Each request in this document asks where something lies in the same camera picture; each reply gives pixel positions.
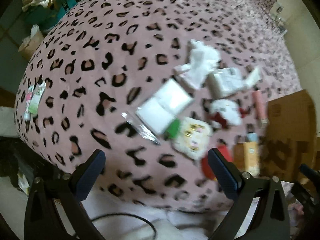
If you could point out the clear bag of cotton pads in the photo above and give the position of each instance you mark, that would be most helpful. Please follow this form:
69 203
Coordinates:
157 113

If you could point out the teal storage box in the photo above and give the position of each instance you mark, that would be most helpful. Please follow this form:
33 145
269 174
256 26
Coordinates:
47 18

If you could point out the white cream tube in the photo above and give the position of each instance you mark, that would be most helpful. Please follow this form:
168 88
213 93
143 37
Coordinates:
253 78

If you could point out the white cloth gloves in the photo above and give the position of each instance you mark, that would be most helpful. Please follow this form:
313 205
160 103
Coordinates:
203 59

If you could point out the pink hair roller clip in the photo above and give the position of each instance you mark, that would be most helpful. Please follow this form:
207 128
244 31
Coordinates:
260 107

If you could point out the red box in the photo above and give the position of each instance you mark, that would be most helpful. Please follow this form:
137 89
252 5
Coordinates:
208 163

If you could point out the light blue wedge sponge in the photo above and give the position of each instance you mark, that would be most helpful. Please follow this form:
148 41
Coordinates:
252 137

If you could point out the yellow cardboard small box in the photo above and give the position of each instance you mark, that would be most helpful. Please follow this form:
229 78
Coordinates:
246 158

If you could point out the white cat plush red bow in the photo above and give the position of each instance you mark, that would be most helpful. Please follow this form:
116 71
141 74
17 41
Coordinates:
224 113

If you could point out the cream plush charm keychain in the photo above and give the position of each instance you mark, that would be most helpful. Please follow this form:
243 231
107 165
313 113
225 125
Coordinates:
192 138

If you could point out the clear cotton swab box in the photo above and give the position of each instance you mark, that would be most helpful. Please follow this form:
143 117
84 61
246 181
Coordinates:
224 82

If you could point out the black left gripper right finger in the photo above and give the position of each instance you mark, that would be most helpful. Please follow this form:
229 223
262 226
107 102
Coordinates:
271 218

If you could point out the pink leopard print blanket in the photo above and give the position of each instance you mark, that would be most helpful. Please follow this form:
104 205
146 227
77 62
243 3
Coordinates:
106 57

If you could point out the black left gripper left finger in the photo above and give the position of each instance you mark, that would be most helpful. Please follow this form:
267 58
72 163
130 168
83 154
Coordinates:
42 220

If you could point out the brown cardboard box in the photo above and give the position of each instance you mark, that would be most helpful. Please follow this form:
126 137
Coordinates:
290 137

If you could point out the green white sachet packets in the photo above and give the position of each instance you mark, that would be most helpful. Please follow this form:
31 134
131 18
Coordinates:
33 98

